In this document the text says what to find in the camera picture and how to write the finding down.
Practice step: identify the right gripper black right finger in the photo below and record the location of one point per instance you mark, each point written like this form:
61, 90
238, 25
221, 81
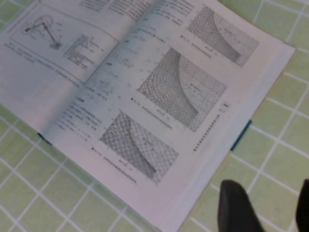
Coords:
304, 207

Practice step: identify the hardcover textbook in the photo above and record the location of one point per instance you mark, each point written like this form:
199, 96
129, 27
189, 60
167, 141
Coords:
144, 96

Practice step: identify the green white checked tablecloth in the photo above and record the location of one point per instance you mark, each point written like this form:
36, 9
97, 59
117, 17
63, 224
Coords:
277, 157

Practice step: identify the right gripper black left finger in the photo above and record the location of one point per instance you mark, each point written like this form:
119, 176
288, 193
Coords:
236, 212

